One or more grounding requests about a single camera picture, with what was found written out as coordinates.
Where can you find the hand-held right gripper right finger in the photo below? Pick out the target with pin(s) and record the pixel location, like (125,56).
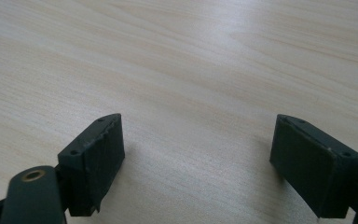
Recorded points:
(310,168)

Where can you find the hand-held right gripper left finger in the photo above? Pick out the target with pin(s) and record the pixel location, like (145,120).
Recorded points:
(94,161)

